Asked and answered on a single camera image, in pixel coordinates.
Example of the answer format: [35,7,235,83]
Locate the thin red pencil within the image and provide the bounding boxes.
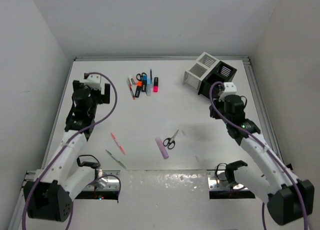
[127,80,136,100]

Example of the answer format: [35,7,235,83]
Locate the red pen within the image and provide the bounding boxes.
[110,133,126,155]

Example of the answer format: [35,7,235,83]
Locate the green pen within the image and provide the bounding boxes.
[105,150,127,170]

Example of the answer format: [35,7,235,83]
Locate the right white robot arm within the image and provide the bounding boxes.
[209,81,315,230]

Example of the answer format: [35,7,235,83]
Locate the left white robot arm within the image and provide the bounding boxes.
[22,80,116,225]

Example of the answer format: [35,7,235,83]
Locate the black slatted container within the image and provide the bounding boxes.
[197,61,237,98]

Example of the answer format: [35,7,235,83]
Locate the orange capped black marker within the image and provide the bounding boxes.
[134,81,143,98]

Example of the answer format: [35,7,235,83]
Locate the blue capped black marker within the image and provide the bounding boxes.
[141,75,147,92]

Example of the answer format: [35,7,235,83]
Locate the light blue highlighter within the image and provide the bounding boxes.
[146,78,152,96]

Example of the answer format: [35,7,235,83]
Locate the pink highlighter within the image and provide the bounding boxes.
[153,77,159,93]

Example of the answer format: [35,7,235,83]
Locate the white slatted container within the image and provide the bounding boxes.
[183,52,220,90]

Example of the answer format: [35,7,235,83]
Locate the purple highlighter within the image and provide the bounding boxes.
[155,137,169,159]

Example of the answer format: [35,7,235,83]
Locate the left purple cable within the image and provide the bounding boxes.
[22,72,122,230]

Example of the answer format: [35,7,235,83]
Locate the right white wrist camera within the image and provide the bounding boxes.
[223,82,237,95]

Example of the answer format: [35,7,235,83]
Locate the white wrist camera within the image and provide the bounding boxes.
[223,82,237,95]
[84,74,102,90]

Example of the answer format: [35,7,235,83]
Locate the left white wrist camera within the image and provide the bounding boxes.
[84,74,102,90]

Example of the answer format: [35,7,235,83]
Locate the blue handled scissors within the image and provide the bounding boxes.
[136,72,147,81]

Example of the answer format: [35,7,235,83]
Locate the black base cable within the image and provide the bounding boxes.
[76,154,102,169]

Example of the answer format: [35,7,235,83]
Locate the black handled scissors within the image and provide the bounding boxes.
[163,130,179,150]

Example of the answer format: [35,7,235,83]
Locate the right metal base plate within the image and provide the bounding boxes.
[207,169,249,192]

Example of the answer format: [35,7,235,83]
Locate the metal base plate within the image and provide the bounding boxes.
[82,170,121,192]
[207,169,249,192]

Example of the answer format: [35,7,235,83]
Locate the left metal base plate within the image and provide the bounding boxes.
[82,170,121,192]

